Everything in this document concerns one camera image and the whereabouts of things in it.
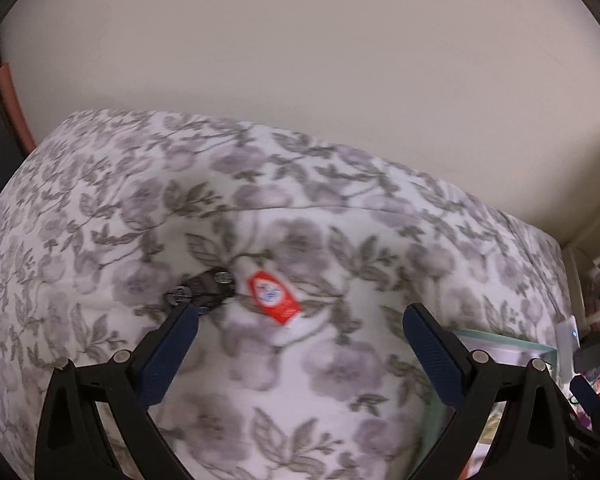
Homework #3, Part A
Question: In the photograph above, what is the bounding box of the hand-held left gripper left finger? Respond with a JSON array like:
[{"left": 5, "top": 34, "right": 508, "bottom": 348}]
[{"left": 34, "top": 301, "right": 201, "bottom": 480}]

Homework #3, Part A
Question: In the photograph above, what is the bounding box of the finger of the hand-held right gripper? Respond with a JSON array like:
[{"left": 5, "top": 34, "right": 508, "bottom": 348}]
[{"left": 568, "top": 375, "right": 600, "bottom": 434}]

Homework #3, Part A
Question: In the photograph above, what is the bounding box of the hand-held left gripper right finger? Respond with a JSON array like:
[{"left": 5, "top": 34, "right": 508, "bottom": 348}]
[{"left": 402, "top": 303, "right": 568, "bottom": 480}]

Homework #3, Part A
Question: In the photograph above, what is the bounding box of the green picture book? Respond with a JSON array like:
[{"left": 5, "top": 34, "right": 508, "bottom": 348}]
[{"left": 420, "top": 327, "right": 564, "bottom": 480}]

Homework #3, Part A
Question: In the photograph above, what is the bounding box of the red white toothpaste tube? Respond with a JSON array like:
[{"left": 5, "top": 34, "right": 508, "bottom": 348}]
[{"left": 231, "top": 256, "right": 322, "bottom": 347}]

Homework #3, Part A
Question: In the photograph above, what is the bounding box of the black charger plug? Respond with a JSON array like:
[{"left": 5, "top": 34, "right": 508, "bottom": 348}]
[{"left": 572, "top": 342, "right": 600, "bottom": 374}]

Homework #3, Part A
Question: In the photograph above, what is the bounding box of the white power strip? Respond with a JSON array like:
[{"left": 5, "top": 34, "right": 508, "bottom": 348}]
[{"left": 553, "top": 314, "right": 580, "bottom": 377}]

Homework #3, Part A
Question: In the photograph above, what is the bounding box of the white cut-out wooden shelf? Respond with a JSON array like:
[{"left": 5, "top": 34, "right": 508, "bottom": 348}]
[{"left": 561, "top": 200, "right": 600, "bottom": 332}]

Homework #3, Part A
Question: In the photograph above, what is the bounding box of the grey floral blanket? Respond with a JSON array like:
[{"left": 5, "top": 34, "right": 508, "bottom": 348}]
[{"left": 0, "top": 109, "right": 574, "bottom": 480}]

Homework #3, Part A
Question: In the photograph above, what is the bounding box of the red-brown door frame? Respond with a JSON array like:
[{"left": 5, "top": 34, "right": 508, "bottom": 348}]
[{"left": 0, "top": 62, "right": 36, "bottom": 154}]

